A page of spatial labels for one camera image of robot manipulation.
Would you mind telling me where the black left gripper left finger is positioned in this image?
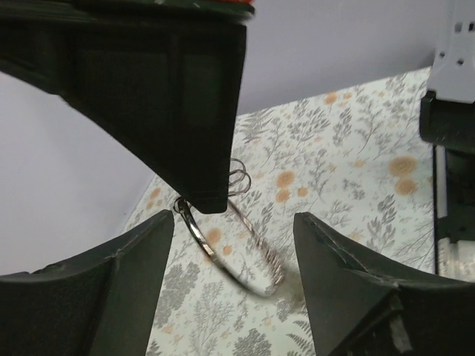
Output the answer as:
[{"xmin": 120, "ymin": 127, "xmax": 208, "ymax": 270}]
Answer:
[{"xmin": 1, "ymin": 210, "xmax": 174, "ymax": 355}]

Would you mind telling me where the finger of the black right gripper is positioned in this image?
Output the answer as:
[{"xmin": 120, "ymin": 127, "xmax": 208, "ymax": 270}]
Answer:
[{"xmin": 1, "ymin": 0, "xmax": 255, "ymax": 214}]

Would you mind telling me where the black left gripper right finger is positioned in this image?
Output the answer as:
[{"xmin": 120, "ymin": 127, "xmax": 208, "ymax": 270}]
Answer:
[{"xmin": 293, "ymin": 213, "xmax": 474, "ymax": 355}]

